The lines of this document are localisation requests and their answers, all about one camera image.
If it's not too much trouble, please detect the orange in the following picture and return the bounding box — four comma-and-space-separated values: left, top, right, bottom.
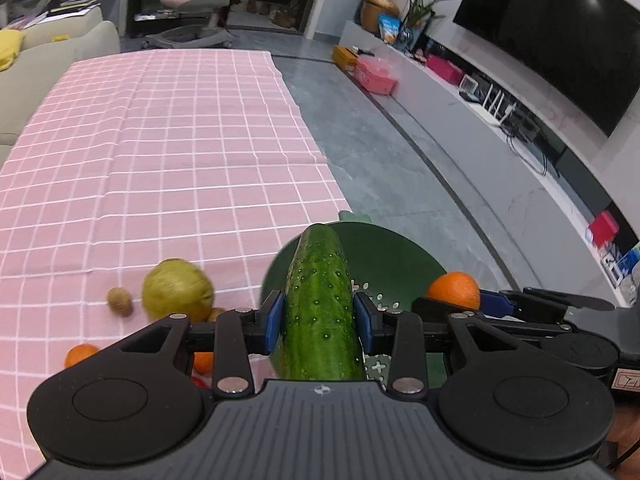
64, 344, 100, 368
193, 352, 215, 376
425, 271, 480, 310

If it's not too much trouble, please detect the green cucumber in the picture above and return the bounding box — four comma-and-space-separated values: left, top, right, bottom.
273, 223, 367, 382

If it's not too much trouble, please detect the green colander bowl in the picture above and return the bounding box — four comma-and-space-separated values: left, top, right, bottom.
259, 211, 446, 386

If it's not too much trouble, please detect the large green pear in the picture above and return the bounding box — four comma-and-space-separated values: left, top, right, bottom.
141, 258, 215, 323

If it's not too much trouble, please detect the red cherry tomato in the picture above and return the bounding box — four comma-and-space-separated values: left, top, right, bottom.
191, 376, 208, 389

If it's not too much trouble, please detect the white tv console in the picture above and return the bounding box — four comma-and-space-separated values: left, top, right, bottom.
341, 22, 630, 308

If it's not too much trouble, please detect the red box on console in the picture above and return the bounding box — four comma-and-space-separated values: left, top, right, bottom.
586, 210, 620, 249

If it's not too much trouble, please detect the pink checkered tablecloth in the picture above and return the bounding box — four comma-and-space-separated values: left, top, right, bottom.
1, 50, 347, 479

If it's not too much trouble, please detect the white wifi router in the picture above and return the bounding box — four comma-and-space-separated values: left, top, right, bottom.
459, 87, 516, 127

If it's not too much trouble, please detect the magenta box on console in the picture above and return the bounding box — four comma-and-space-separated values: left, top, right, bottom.
425, 54, 464, 86

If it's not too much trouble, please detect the pink storage box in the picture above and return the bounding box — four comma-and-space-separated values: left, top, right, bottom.
354, 55, 397, 96

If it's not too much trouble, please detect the yellow box on floor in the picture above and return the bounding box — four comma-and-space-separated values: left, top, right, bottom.
332, 46, 358, 73

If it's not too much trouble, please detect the black television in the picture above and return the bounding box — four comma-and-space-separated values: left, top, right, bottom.
454, 0, 639, 134

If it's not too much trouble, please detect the green potted plant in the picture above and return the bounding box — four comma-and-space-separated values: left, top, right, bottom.
399, 0, 457, 53

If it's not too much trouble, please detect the blue snack bag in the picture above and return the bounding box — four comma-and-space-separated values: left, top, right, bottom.
378, 13, 400, 44

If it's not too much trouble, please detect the pink office chair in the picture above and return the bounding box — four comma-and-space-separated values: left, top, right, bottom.
142, 0, 236, 49

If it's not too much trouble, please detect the beige sofa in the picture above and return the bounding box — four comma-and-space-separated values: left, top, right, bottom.
1, 6, 120, 159

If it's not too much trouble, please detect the yellow cushion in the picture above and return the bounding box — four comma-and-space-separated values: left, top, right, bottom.
0, 29, 24, 72

